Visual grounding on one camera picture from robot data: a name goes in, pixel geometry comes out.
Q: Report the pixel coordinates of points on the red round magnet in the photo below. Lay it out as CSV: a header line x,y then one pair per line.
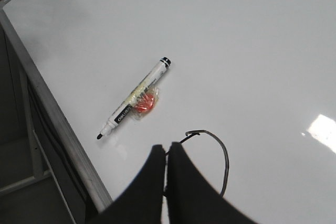
x,y
146,103

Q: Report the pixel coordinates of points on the grey metal table frame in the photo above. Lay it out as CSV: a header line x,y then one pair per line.
x,y
38,202

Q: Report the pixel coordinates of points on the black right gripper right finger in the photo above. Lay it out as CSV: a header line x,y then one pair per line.
x,y
190,198

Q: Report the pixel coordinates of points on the white black whiteboard marker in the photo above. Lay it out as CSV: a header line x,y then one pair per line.
x,y
132,99

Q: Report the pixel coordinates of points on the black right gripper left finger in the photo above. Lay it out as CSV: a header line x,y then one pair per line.
x,y
141,201

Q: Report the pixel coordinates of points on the white whiteboard with aluminium frame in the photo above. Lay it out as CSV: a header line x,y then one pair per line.
x,y
259,74

